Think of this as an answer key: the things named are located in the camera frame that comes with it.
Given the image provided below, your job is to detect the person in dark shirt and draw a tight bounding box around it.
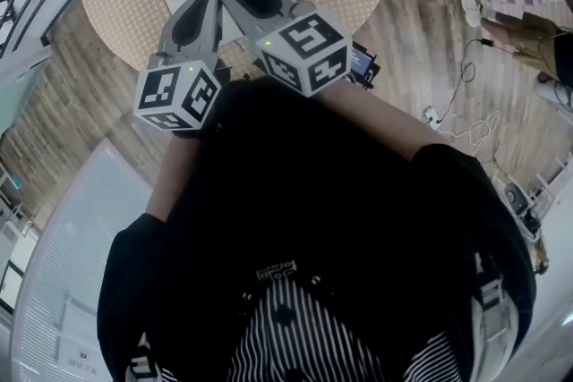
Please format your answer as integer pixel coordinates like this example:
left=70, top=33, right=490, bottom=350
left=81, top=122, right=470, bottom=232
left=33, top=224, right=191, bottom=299
left=96, top=78, right=538, bottom=382

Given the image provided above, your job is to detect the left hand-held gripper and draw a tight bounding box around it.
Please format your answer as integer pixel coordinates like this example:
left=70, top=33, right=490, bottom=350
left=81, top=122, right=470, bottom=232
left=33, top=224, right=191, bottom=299
left=133, top=0, right=230, bottom=140

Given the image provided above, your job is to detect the person's right forearm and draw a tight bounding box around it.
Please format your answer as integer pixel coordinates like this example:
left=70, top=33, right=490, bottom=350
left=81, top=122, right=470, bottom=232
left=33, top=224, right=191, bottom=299
left=330, top=80, right=453, bottom=157

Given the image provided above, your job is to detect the white power strip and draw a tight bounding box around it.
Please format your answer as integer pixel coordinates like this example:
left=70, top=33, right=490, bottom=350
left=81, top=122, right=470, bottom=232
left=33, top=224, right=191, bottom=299
left=423, top=106, right=443, bottom=131

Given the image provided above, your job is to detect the black floor cable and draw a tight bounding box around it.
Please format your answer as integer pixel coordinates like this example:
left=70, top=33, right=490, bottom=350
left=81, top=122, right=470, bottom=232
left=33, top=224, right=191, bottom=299
left=436, top=38, right=516, bottom=124

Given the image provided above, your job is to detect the grey harness strap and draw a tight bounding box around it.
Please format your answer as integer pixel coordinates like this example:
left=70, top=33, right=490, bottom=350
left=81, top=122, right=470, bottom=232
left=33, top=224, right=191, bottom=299
left=469, top=252, right=520, bottom=382
left=127, top=333, right=162, bottom=382

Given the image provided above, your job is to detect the person's left forearm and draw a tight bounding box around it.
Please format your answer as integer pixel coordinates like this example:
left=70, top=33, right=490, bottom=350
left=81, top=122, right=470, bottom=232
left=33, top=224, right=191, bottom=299
left=147, top=133, right=216, bottom=220

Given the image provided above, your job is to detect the small blue screen device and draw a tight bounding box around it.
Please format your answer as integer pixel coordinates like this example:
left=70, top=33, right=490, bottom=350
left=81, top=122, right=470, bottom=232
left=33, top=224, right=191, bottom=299
left=348, top=40, right=381, bottom=89

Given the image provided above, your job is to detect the white floor cable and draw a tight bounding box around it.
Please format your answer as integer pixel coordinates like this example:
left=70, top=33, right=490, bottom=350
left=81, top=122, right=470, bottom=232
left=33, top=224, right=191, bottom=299
left=440, top=110, right=501, bottom=157

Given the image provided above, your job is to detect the teal glass panel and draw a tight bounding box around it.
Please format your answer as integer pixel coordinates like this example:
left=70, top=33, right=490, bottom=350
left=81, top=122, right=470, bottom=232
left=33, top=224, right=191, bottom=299
left=0, top=48, right=53, bottom=135

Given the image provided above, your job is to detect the white paper label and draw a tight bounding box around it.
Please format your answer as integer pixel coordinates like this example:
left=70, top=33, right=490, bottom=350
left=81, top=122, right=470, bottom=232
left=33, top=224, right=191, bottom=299
left=56, top=334, right=107, bottom=380

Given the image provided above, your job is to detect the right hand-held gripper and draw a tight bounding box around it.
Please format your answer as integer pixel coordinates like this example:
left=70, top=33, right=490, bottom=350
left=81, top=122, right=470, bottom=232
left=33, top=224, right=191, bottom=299
left=221, top=0, right=354, bottom=98

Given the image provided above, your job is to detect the grey round device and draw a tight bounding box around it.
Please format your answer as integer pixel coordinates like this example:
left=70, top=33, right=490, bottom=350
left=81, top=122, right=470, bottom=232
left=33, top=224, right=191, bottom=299
left=534, top=78, right=573, bottom=109

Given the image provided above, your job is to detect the black white striped shirt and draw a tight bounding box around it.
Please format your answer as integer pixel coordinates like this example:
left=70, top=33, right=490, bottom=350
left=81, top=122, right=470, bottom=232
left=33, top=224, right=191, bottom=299
left=156, top=279, right=462, bottom=382

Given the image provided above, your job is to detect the white ribbed panel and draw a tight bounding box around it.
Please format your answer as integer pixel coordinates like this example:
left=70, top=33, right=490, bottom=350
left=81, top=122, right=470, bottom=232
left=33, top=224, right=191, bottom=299
left=8, top=138, right=156, bottom=382

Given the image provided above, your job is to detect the grey device on floor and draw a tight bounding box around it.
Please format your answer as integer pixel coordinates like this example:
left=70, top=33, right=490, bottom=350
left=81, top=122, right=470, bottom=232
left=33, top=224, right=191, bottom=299
left=503, top=181, right=543, bottom=243

